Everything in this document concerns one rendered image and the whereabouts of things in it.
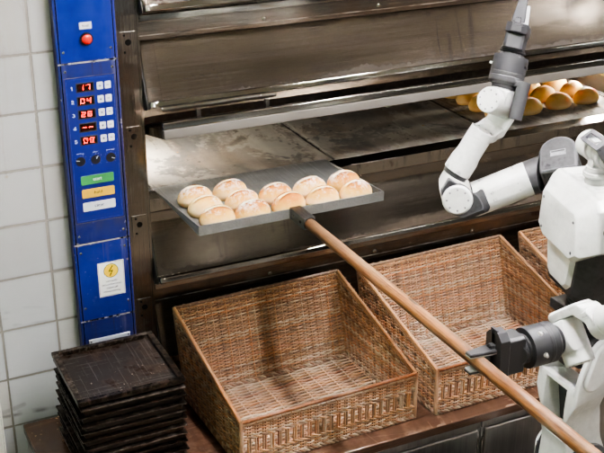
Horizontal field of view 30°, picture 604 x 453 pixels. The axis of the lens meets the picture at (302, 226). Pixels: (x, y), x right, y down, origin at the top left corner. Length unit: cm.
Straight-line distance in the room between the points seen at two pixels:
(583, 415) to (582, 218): 58
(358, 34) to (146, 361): 111
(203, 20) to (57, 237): 71
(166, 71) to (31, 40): 37
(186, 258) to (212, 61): 58
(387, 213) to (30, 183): 113
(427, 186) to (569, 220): 99
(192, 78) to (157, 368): 78
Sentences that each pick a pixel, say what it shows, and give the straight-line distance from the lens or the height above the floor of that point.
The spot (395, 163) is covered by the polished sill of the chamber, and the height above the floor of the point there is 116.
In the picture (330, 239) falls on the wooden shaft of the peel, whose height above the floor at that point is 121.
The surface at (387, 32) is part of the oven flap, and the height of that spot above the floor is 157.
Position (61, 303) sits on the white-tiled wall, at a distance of 321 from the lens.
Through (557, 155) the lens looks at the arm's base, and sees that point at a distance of 290.
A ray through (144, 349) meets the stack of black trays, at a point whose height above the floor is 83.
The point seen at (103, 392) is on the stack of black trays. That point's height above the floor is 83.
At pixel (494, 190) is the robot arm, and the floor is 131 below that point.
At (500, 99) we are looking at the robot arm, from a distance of 284.
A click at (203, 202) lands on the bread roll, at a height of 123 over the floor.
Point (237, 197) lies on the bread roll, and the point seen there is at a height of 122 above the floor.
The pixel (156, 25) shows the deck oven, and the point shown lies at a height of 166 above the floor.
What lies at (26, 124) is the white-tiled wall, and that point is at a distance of 300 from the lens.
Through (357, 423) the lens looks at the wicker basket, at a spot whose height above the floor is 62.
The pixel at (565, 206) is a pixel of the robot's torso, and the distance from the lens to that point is 270.
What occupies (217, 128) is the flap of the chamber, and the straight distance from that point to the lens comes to 300.
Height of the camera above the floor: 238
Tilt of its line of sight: 24 degrees down
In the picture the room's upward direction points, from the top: straight up
